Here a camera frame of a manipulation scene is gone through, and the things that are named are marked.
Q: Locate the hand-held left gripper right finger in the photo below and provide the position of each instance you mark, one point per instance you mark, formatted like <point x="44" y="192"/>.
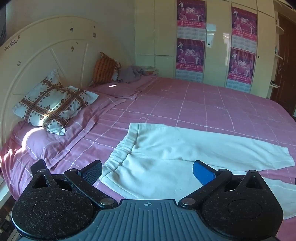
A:
<point x="204" y="172"/>

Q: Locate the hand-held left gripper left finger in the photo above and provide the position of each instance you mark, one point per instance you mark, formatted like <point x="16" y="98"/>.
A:
<point x="93" y="172"/>

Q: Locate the white pants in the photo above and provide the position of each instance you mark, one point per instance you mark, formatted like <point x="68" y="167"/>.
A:
<point x="161" y="148"/>

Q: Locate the pink pillow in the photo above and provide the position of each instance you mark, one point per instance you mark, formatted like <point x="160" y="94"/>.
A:
<point x="69" y="141"/>

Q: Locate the bed with pink checked sheet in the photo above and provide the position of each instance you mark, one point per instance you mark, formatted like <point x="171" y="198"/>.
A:
<point x="196" y="109"/>

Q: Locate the heart patterned white pillow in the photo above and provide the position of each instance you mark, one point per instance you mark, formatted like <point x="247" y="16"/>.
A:
<point x="50" y="102"/>

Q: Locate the orange striped cushion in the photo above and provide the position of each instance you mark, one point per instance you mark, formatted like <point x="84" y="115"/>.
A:
<point x="104" y="69"/>

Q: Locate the grey clothes pile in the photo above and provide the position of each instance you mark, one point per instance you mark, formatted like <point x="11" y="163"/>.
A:
<point x="129" y="73"/>

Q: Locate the stack of books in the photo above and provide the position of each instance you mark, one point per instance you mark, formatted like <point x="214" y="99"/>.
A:
<point x="151" y="70"/>

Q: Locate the cream headboard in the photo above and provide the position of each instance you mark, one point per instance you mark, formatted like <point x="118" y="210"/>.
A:
<point x="41" y="53"/>

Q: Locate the cream wardrobe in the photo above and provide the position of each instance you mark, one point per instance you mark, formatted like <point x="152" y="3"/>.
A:
<point x="217" y="41"/>

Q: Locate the brown wooden door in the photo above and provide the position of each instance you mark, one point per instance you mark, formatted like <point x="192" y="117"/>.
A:
<point x="286" y="60"/>

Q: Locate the cream corner shelf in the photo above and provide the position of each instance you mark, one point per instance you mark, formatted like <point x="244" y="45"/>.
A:
<point x="277" y="41"/>

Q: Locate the dark cloth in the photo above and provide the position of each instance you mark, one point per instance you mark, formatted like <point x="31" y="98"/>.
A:
<point x="2" y="20"/>

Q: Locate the purple wall poster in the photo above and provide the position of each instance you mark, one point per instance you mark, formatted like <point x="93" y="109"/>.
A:
<point x="244" y="25"/>
<point x="191" y="16"/>
<point x="241" y="69"/>
<point x="190" y="59"/>

